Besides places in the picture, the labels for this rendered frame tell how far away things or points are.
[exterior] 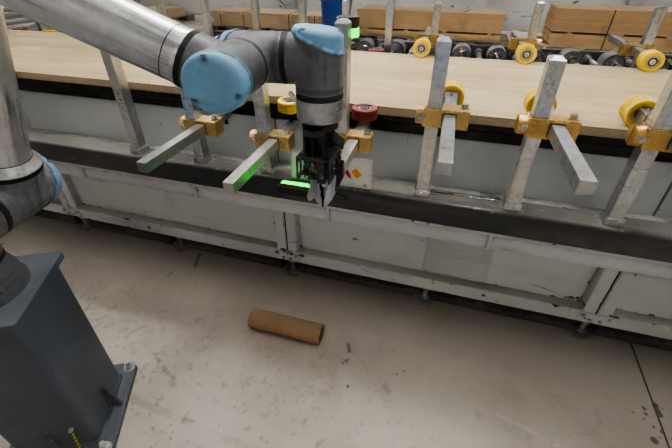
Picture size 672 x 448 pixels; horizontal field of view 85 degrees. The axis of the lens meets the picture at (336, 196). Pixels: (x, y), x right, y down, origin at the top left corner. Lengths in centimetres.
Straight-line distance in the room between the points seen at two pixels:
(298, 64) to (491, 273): 122
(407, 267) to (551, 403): 68
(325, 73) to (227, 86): 19
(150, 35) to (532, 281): 150
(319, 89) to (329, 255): 111
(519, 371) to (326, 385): 72
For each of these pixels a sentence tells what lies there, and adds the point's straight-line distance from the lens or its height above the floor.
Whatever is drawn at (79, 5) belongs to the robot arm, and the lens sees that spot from 67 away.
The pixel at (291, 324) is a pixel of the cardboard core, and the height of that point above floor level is 8.
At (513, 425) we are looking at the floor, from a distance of 155.
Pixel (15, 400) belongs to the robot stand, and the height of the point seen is 31.
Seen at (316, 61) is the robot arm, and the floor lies 115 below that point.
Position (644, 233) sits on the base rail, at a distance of 124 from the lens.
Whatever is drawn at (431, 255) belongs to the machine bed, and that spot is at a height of 27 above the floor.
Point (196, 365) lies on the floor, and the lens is 162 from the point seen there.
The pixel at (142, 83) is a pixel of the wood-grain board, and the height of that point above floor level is 90.
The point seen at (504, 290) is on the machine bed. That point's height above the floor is 17.
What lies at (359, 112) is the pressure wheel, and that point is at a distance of 114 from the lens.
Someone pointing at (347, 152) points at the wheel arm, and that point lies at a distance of 99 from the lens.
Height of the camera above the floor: 130
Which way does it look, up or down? 33 degrees down
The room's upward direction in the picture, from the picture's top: straight up
